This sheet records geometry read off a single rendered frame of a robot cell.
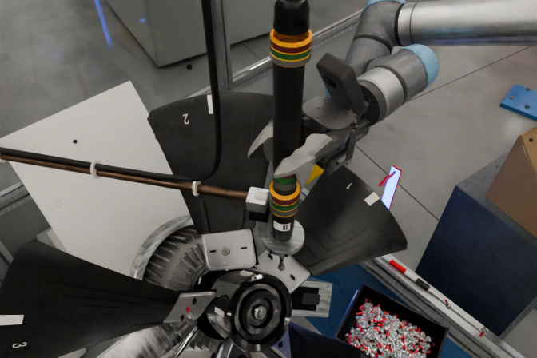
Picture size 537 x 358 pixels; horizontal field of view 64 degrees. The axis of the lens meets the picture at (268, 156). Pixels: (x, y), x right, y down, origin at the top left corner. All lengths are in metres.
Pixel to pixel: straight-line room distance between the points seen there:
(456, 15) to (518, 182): 0.52
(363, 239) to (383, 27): 0.39
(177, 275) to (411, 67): 0.52
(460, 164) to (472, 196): 1.60
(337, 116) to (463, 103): 2.75
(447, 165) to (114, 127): 2.22
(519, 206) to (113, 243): 0.93
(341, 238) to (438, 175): 1.92
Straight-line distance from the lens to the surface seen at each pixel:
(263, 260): 0.80
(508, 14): 0.76
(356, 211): 0.87
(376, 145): 2.78
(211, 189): 0.65
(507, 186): 1.19
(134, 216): 0.89
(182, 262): 0.81
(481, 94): 3.45
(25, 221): 1.38
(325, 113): 0.59
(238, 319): 0.70
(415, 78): 0.70
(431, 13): 0.79
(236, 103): 0.72
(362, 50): 0.79
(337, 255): 0.81
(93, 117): 0.89
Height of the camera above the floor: 1.86
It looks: 45 degrees down
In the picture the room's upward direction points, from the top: straight up
